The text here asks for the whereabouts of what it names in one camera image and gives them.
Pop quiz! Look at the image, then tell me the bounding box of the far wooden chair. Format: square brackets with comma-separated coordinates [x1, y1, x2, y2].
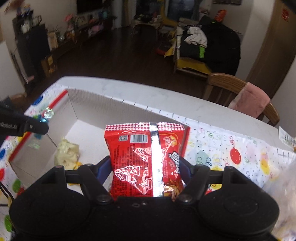
[203, 73, 280, 126]

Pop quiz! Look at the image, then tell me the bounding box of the black side cabinet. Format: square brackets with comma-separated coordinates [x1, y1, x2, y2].
[13, 17, 50, 80]

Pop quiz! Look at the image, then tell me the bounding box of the red snack bag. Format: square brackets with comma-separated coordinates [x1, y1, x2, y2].
[104, 122, 185, 200]

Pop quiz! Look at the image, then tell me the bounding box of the pink cloth on chair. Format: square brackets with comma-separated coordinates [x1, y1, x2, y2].
[228, 82, 270, 118]

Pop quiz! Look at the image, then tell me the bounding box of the white shirt on pile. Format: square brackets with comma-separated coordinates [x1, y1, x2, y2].
[185, 26, 207, 48]

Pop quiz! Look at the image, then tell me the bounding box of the black clothes pile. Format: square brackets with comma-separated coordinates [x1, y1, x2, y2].
[180, 16, 241, 75]

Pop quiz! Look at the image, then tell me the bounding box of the balloon birthday tablecloth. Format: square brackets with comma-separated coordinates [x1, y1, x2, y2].
[1, 85, 295, 240]

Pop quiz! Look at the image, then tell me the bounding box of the cream packet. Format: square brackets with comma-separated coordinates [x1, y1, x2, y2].
[54, 138, 80, 170]

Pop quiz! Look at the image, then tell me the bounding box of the large clear plastic bag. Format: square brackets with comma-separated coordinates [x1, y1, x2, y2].
[263, 161, 295, 240]

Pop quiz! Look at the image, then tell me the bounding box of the red cardboard box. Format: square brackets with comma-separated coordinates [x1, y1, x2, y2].
[8, 89, 189, 194]

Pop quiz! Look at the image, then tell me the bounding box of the yellow snack packet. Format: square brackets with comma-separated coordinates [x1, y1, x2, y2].
[66, 162, 83, 186]

